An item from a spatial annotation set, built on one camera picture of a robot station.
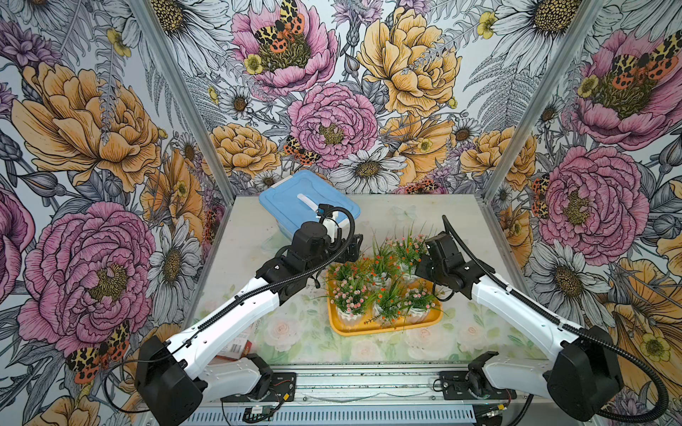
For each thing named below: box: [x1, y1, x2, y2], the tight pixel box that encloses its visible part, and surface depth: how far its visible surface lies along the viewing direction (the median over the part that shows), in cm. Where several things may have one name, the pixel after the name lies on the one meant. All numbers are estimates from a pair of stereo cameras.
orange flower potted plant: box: [364, 273, 410, 329], surface depth 78 cm
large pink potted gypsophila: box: [312, 264, 369, 328], surface depth 79 cm
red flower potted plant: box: [325, 257, 374, 284], surface depth 82 cm
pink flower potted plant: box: [403, 287, 449, 324], surface depth 78 cm
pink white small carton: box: [216, 331, 253, 362], surface depth 79 cm
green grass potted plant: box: [389, 220, 429, 277], surface depth 81 cm
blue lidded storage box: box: [259, 169, 361, 240], surface depth 100 cm
